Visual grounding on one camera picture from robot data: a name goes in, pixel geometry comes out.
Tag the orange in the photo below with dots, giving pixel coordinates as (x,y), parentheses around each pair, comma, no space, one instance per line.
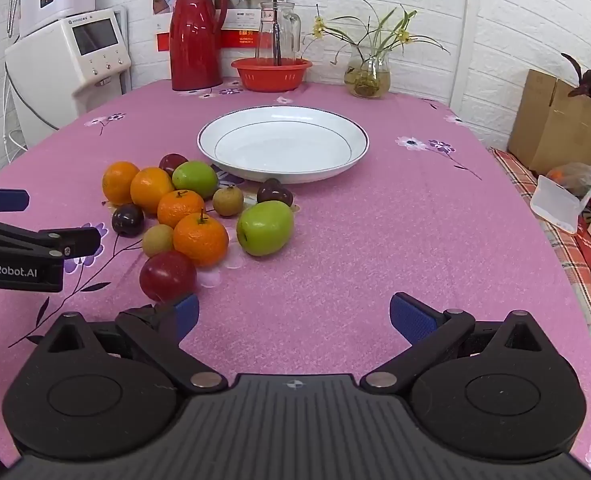
(119,182)
(150,191)

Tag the green plant with yellow flowers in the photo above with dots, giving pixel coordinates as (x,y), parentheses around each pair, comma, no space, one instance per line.
(375,30)

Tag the red plaid cloth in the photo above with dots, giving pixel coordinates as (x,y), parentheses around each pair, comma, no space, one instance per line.
(560,255)

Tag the green mango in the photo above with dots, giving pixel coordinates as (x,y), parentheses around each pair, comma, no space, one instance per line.
(195,179)

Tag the white plastic container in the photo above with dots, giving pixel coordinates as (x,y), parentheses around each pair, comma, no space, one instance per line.
(550,205)

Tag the pink floral tablecloth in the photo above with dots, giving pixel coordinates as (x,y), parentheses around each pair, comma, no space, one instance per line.
(375,240)

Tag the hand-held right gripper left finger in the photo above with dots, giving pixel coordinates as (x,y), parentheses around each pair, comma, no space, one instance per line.
(185,311)

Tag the bright red plum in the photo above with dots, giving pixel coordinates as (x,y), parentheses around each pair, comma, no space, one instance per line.
(167,275)

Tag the clear plastic bag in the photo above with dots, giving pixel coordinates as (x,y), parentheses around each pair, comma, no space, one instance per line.
(580,180)

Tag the green apple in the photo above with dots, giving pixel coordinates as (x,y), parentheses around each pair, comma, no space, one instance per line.
(265,228)

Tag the red thermos jug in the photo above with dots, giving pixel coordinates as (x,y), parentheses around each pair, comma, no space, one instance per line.
(195,45)

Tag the white wall pipe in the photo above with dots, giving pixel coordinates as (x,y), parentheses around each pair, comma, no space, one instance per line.
(463,35)

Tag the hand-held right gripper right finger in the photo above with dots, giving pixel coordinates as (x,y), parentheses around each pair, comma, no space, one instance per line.
(410,317)

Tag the dark red plum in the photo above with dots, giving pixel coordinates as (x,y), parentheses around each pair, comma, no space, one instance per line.
(172,162)

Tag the white plate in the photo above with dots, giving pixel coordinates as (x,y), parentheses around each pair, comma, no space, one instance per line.
(285,145)

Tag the kiwi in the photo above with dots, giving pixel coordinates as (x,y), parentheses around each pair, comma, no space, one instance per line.
(228,201)

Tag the brown longan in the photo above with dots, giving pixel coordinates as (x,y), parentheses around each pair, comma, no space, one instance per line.
(156,241)

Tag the purple leaf plant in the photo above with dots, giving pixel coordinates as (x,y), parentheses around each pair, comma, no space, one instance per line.
(588,82)

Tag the red plastic basin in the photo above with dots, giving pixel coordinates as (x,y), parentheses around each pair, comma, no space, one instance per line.
(270,77)

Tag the dark purple plum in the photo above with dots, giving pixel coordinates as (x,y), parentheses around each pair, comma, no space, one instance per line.
(274,193)
(128,220)

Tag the cardboard box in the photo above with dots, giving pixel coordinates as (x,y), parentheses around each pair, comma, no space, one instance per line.
(540,125)

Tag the glass pitcher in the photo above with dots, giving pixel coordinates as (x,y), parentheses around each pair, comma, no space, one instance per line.
(288,30)

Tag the glass vase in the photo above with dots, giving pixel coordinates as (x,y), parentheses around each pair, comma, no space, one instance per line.
(368,77)

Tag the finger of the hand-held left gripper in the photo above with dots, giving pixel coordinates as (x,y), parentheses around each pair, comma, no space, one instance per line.
(2,200)
(82,241)

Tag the white water dispenser with screen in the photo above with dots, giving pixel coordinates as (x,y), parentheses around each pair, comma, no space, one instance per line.
(50,65)

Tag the tangerine with stem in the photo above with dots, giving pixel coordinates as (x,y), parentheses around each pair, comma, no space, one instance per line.
(179,208)
(200,240)

